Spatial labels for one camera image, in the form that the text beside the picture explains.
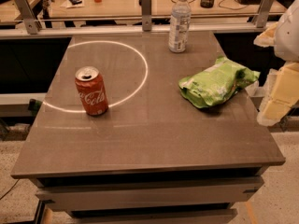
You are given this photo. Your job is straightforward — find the green bottle on ledge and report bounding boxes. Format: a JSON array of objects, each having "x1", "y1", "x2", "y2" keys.
[{"x1": 28, "y1": 99, "x2": 42, "y2": 111}]

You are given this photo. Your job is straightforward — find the clear plastic water bottle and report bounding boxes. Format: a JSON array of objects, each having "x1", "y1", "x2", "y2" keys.
[{"x1": 168, "y1": 0, "x2": 191, "y2": 53}]

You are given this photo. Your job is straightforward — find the grey cabinet drawer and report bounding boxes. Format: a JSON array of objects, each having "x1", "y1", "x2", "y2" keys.
[{"x1": 36, "y1": 176, "x2": 263, "y2": 212}]

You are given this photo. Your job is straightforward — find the green rice chip bag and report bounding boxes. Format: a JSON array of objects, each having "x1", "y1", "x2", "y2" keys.
[{"x1": 178, "y1": 56, "x2": 260, "y2": 108}]

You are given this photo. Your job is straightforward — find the black mesh pen holder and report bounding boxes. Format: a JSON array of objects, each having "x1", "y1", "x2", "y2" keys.
[{"x1": 200, "y1": 0, "x2": 215, "y2": 8}]

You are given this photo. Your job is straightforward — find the metal rail bracket middle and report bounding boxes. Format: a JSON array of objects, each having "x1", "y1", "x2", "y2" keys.
[{"x1": 139, "y1": 0, "x2": 151, "y2": 32}]

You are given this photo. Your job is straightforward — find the metal rail bracket right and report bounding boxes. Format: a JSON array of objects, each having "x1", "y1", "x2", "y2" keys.
[{"x1": 252, "y1": 0, "x2": 275, "y2": 28}]

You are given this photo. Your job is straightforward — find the red coke can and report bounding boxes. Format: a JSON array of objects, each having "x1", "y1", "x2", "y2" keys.
[{"x1": 75, "y1": 66, "x2": 108, "y2": 116}]

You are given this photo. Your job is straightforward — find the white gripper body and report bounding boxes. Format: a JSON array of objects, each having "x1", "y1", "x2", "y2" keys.
[{"x1": 274, "y1": 0, "x2": 299, "y2": 62}]

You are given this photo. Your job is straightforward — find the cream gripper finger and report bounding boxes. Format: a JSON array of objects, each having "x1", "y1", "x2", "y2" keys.
[
  {"x1": 253, "y1": 23, "x2": 278, "y2": 48},
  {"x1": 257, "y1": 62, "x2": 299, "y2": 126}
]

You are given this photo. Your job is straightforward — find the metal rail bracket left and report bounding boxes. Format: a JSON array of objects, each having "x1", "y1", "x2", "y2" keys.
[{"x1": 14, "y1": 0, "x2": 41, "y2": 35}]

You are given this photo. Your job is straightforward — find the metal rail bracket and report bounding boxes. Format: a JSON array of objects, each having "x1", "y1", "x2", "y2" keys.
[
  {"x1": 14, "y1": 0, "x2": 41, "y2": 35},
  {"x1": 139, "y1": 0, "x2": 151, "y2": 32},
  {"x1": 252, "y1": 0, "x2": 275, "y2": 28}
]

